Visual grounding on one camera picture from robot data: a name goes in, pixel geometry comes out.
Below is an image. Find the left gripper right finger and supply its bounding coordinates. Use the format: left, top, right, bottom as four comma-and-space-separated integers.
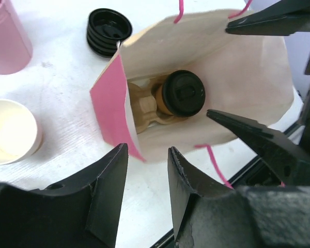
167, 147, 310, 247

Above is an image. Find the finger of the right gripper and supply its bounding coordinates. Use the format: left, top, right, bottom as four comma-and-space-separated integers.
207, 110, 310, 185
225, 0, 310, 36

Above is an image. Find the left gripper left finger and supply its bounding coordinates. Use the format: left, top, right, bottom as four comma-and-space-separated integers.
0, 144, 128, 247

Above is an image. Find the stack of brown paper cups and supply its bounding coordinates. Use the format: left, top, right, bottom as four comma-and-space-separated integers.
0, 99, 43, 165

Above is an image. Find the single brown pulp cup carrier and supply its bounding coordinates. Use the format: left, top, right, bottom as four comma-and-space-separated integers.
128, 75, 186, 134

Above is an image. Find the pink cream paper gift bag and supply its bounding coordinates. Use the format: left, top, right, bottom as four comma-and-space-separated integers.
90, 9, 294, 162

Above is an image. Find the stack of black lids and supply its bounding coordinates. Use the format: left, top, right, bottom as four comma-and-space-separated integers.
86, 8, 132, 58

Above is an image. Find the single brown paper cup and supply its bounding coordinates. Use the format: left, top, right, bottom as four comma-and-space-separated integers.
155, 85, 172, 115

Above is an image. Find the pink straw holder cup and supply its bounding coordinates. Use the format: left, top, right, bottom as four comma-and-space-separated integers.
0, 1, 33, 75

